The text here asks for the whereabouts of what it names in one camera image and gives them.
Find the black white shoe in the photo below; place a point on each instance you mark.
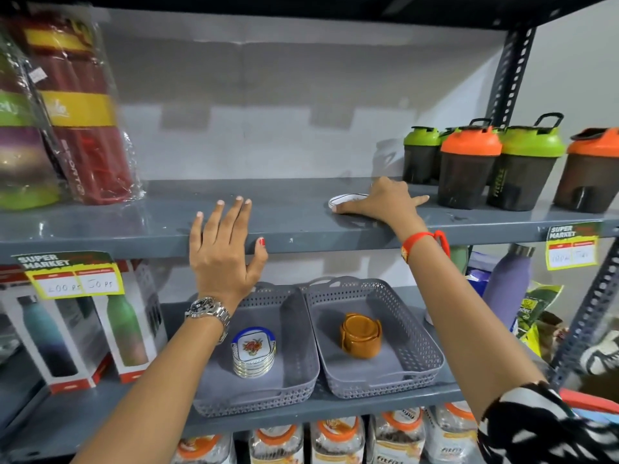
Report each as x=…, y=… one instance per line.
x=602, y=355

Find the person's right hand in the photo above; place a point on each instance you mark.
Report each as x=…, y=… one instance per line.
x=387, y=202

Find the black white patterned sleeve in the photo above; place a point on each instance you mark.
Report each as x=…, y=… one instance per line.
x=541, y=430

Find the grey plastic basket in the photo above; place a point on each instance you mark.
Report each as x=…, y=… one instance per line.
x=387, y=367
x=217, y=381

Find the yellow green packet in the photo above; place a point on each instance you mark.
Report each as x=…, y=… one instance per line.
x=534, y=304

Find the yellow price label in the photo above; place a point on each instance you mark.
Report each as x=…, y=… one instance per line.
x=570, y=253
x=72, y=282

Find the row of orange lidded jars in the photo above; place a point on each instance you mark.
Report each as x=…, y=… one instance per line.
x=338, y=444

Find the person's right forearm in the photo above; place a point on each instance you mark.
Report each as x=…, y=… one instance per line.
x=464, y=333

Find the purple metal bottle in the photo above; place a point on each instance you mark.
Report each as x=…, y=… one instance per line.
x=505, y=289

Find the grey metal shelf board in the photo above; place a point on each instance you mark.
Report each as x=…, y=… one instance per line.
x=58, y=425
x=19, y=381

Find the red wrist band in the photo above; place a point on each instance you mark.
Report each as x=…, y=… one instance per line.
x=416, y=239

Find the grey perforated upright post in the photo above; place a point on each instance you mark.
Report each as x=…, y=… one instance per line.
x=587, y=314
x=510, y=72

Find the silver wristwatch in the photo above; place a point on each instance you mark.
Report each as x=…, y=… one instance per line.
x=203, y=308

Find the white box blue bottle print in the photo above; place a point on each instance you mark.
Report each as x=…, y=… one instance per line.
x=48, y=343

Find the pastel green pink bottle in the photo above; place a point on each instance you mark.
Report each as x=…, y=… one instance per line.
x=459, y=258

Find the person's left forearm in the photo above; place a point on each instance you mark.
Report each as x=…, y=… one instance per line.
x=155, y=401

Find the blue packet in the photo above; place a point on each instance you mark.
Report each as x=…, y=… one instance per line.
x=481, y=275

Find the grey metal shelf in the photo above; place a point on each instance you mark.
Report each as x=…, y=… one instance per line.
x=145, y=231

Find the stack of brown coasters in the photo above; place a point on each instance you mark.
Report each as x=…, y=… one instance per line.
x=360, y=335

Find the white box green bottle print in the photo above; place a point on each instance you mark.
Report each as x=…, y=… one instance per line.
x=125, y=333

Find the green purple wrapped bottle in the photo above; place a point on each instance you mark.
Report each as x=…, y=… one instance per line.
x=24, y=164

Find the person's left hand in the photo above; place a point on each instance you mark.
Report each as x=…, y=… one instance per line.
x=220, y=265

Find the red yellow wrapped bottle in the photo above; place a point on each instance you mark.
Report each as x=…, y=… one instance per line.
x=92, y=164

